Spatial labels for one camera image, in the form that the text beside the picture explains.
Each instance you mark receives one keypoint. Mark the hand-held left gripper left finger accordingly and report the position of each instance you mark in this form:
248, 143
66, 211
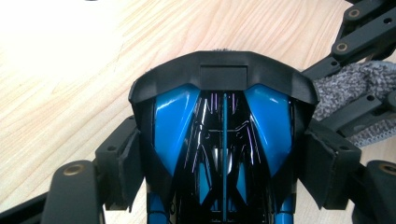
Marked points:
120, 165

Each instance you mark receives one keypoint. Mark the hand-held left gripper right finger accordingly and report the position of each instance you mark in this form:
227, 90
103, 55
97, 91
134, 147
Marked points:
330, 168

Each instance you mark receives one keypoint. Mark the grey terry towel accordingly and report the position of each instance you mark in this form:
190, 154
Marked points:
351, 84

